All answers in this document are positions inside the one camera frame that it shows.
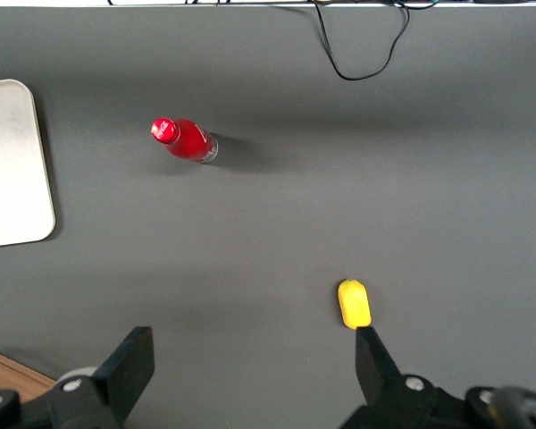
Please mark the beige plastic tray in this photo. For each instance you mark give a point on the beige plastic tray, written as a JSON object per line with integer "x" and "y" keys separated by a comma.
{"x": 9, "y": 165}

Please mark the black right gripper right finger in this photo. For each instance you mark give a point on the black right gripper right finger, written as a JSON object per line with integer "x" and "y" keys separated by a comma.
{"x": 375, "y": 371}

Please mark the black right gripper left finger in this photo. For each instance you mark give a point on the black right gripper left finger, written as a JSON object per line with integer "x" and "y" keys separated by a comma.
{"x": 127, "y": 366}

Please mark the red cola bottle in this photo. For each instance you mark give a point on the red cola bottle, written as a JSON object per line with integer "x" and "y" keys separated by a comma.
{"x": 185, "y": 140}

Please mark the wooden drawer cabinet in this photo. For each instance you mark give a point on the wooden drawer cabinet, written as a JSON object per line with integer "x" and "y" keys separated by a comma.
{"x": 9, "y": 368}

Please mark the yellow lemon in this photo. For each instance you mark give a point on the yellow lemon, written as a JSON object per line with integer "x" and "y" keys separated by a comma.
{"x": 354, "y": 305}

